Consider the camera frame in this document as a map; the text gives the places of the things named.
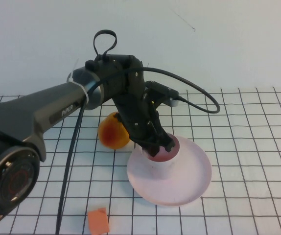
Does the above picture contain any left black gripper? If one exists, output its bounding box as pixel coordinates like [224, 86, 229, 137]
[113, 91, 176, 158]

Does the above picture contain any pink plastic cup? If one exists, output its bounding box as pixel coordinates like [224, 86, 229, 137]
[140, 133, 181, 179]

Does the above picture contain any pink round plate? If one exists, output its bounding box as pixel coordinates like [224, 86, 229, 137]
[127, 136, 212, 208]

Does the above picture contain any orange yellow pear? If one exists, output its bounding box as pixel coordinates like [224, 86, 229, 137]
[97, 112, 131, 150]

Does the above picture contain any orange block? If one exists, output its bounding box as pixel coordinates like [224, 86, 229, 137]
[87, 207, 111, 235]

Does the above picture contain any white zip tie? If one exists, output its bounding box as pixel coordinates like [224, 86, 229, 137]
[67, 72, 90, 109]

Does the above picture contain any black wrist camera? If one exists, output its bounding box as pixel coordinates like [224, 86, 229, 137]
[144, 80, 180, 108]

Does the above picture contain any black camera cable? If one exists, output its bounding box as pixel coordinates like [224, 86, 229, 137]
[56, 66, 221, 235]

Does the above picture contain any black strap loop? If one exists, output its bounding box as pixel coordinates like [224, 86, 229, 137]
[93, 29, 118, 58]

